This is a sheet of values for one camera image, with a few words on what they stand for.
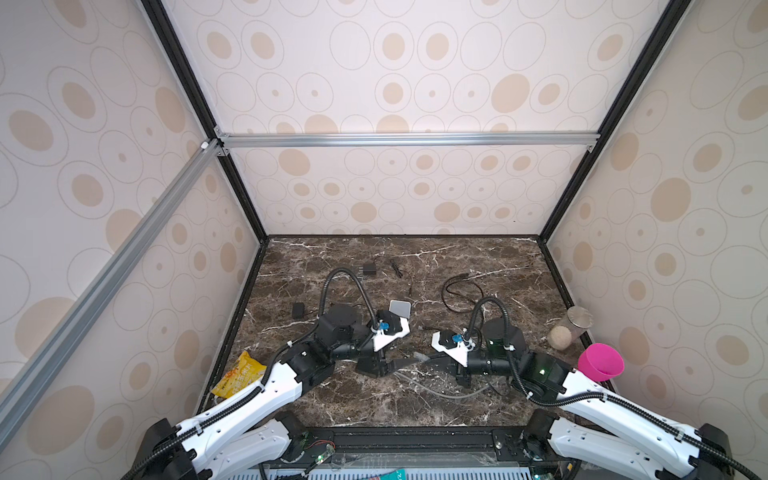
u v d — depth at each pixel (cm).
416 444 75
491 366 60
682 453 42
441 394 82
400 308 98
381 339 59
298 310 99
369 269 111
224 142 90
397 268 109
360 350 59
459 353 61
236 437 44
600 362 72
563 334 89
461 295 104
